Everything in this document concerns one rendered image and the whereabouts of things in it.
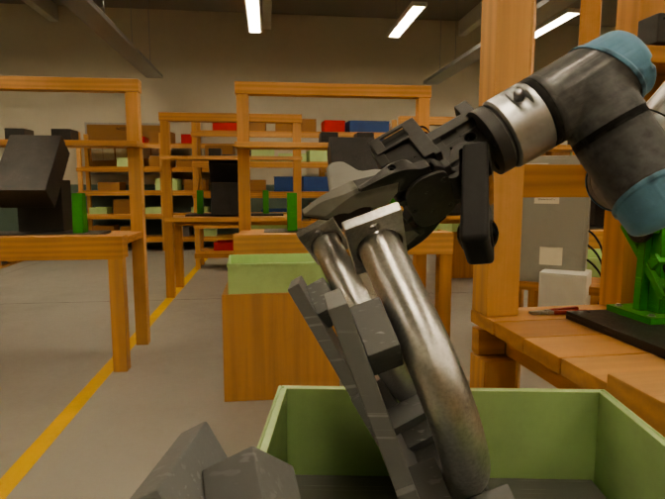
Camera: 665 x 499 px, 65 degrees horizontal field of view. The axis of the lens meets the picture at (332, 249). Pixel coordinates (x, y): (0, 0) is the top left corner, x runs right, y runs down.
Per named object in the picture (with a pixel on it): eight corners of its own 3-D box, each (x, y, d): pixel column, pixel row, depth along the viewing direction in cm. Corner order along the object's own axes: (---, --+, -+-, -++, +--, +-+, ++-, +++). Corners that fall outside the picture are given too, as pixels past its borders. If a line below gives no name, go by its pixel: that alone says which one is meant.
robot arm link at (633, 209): (694, 201, 56) (635, 116, 57) (726, 198, 45) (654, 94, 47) (620, 239, 59) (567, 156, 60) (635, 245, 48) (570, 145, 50)
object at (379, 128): (396, 265, 804) (398, 117, 778) (194, 269, 769) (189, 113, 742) (388, 260, 858) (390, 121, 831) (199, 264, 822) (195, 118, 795)
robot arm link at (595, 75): (680, 80, 48) (627, 6, 49) (572, 142, 48) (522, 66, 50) (640, 111, 56) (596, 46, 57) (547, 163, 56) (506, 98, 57)
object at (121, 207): (244, 249, 1013) (241, 132, 986) (80, 251, 977) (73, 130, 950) (245, 247, 1066) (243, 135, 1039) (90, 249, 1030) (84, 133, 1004)
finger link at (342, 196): (287, 184, 52) (372, 170, 55) (307, 224, 48) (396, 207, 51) (288, 158, 50) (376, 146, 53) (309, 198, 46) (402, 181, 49)
